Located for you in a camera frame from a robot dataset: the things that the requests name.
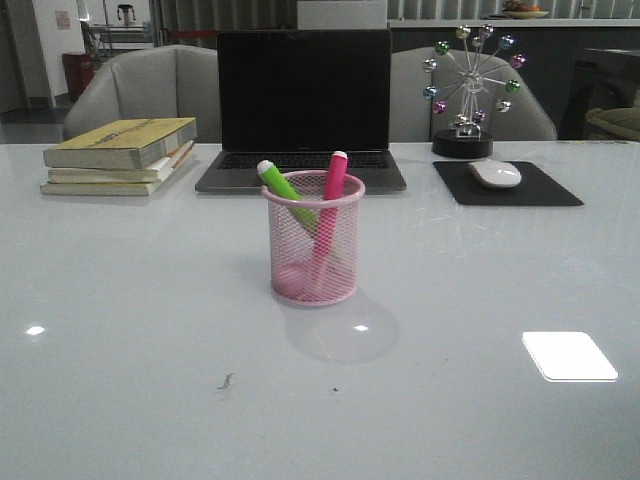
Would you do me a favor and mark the pink highlighter pen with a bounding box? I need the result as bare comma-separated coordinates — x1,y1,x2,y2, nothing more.
310,151,348,297

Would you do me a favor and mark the green highlighter pen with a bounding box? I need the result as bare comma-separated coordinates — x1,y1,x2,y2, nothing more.
257,151,348,259

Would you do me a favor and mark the pink mesh pen holder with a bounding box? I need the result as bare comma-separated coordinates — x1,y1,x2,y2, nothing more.
262,170,365,306

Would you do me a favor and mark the grey laptop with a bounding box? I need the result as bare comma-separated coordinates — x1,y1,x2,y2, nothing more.
195,29,406,194

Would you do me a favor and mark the middle cream book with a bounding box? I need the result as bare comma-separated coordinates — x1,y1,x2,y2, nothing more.
48,140,194,183

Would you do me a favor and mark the grey armchair right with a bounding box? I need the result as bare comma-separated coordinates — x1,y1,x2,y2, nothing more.
389,46,557,142

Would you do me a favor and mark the white computer mouse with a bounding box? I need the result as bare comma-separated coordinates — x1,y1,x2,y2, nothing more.
468,159,522,189

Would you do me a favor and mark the black mouse pad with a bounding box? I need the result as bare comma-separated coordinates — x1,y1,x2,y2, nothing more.
433,161,583,207

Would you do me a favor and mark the yellow top book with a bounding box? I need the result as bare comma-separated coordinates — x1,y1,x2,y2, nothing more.
43,117,197,170

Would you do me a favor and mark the ferris wheel desk ornament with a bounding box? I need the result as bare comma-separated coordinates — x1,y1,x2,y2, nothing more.
423,23,522,159

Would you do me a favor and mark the red barrier belt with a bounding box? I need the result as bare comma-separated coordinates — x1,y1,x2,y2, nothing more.
169,29,219,39

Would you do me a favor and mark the bottom yellow-edged book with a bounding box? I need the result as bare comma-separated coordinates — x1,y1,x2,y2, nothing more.
40,156,189,196

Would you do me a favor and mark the red trash bin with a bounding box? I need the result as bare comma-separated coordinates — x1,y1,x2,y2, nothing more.
62,52,94,101

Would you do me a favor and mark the fruit bowl on counter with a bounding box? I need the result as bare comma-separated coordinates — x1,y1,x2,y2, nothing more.
502,0,549,20

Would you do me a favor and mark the dark side table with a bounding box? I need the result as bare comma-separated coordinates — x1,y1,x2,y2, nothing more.
559,48,639,141

